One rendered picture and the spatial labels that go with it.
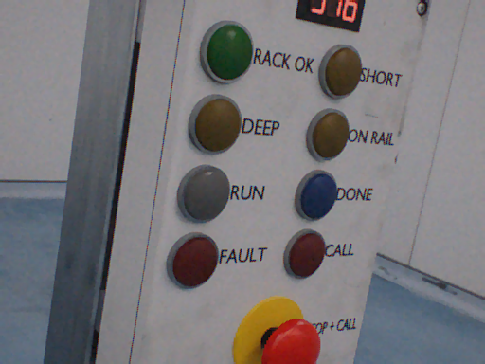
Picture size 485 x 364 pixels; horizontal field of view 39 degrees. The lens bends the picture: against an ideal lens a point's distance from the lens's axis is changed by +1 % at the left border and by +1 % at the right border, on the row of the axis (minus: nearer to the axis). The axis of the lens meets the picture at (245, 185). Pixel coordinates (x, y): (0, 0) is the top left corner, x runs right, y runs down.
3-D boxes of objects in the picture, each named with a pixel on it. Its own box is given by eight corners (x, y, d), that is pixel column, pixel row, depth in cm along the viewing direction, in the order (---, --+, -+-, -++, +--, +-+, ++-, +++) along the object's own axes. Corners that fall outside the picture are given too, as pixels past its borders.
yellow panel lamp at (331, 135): (347, 161, 40) (357, 114, 40) (313, 159, 38) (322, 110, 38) (337, 158, 41) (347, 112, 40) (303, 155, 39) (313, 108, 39)
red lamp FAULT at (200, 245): (216, 287, 37) (224, 238, 36) (172, 292, 35) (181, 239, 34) (207, 282, 37) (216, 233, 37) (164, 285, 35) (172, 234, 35)
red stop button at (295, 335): (319, 387, 40) (332, 322, 40) (267, 398, 38) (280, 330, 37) (271, 353, 44) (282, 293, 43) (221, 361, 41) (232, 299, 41)
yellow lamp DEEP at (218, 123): (239, 154, 35) (248, 101, 35) (194, 152, 33) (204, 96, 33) (230, 152, 36) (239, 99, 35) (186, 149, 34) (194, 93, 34)
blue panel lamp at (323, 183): (335, 220, 41) (344, 175, 40) (301, 221, 39) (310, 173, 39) (326, 216, 41) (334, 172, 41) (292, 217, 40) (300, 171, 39)
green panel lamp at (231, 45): (251, 84, 34) (261, 28, 34) (206, 78, 33) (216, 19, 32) (242, 82, 35) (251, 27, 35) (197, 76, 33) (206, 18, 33)
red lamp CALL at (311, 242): (323, 278, 41) (332, 233, 41) (290, 281, 40) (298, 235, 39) (314, 273, 42) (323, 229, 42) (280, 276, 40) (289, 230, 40)
